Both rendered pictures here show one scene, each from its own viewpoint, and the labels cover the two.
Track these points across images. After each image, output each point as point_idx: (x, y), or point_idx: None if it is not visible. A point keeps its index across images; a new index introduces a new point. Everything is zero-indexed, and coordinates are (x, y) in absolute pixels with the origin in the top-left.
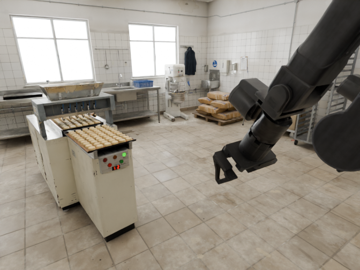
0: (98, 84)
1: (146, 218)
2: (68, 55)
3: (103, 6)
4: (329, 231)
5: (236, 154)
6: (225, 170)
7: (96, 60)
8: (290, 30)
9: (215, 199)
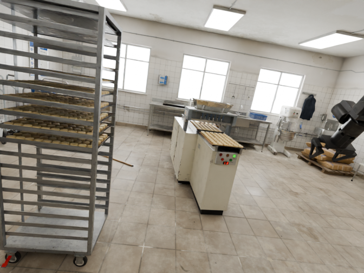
0: (229, 105)
1: (232, 213)
2: (209, 84)
3: (245, 53)
4: None
5: (327, 140)
6: (317, 146)
7: (227, 91)
8: None
9: (298, 227)
